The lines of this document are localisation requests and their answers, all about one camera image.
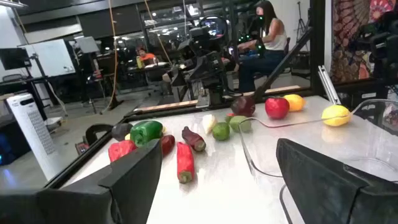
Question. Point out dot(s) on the green bell pepper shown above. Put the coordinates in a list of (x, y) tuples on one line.
[(144, 132)]

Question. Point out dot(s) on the aluminium rail bracket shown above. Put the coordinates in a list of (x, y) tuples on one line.
[(328, 84)]

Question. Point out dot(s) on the white whiteboard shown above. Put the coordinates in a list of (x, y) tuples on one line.
[(53, 57)]

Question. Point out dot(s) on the black camera rig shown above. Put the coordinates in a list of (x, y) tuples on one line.
[(382, 46)]

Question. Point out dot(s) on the dark red onion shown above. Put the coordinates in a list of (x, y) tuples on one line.
[(242, 106)]

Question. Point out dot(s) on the grey board on stand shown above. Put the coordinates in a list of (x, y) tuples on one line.
[(87, 44)]

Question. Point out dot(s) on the patterned wall tapestry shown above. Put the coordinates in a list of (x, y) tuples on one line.
[(345, 37)]

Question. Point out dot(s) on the seated person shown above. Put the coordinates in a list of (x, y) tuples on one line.
[(273, 37)]

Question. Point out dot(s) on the black device with blue lights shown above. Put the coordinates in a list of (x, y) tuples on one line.
[(12, 146)]

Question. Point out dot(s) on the clear plastic vegetable basket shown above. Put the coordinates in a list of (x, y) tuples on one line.
[(264, 149)]

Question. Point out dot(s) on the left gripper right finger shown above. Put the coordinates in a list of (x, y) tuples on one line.
[(335, 199)]

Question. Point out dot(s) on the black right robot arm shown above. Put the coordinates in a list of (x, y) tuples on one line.
[(208, 68)]

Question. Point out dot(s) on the purple eggplant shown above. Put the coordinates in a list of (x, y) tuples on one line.
[(192, 138)]

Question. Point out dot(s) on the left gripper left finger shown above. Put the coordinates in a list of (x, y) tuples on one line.
[(93, 205)]

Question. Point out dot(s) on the yellow lemon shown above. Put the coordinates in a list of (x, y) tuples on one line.
[(335, 115)]

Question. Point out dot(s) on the black drawer cabinet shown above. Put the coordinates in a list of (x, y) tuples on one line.
[(367, 101)]

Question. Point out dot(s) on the long red pepper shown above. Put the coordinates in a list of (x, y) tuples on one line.
[(185, 161)]

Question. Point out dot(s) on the orange-yellow lemon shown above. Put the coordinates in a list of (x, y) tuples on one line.
[(295, 102)]

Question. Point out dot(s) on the dark red chili pepper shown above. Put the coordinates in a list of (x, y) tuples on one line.
[(168, 143)]

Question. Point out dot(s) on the white garlic bulb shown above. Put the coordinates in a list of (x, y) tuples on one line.
[(208, 123)]

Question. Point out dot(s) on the person in orange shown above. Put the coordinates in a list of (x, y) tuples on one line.
[(146, 57)]

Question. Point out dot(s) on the red bell pepper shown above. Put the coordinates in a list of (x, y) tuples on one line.
[(119, 150)]

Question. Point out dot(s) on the white tower fan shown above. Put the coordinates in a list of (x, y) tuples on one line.
[(31, 130)]

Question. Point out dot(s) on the black monitor on stand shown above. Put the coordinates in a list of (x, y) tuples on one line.
[(14, 58)]

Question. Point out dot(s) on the green lime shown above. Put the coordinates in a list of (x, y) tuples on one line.
[(220, 131)]

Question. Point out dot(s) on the silver metal mounting plate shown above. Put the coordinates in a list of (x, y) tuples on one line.
[(203, 102)]

